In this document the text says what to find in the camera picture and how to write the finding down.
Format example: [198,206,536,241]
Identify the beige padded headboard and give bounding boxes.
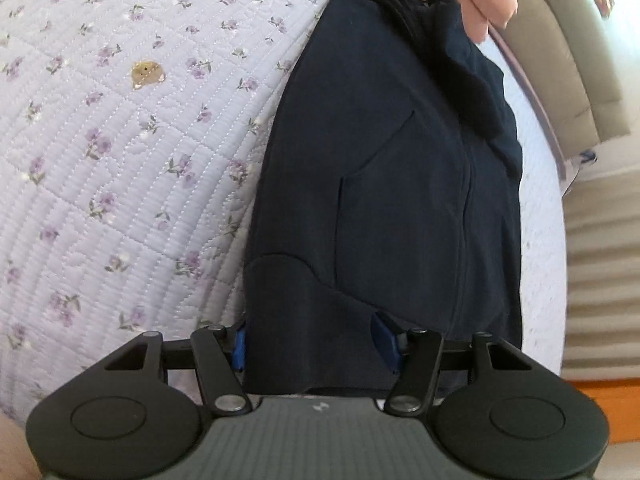
[516,0,634,146]

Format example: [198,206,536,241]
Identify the dark navy striped jacket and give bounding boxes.
[243,0,523,394]

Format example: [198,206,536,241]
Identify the white radiator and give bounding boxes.
[562,171,639,382]

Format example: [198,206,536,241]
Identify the lilac floral quilted bedspread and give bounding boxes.
[0,0,569,426]

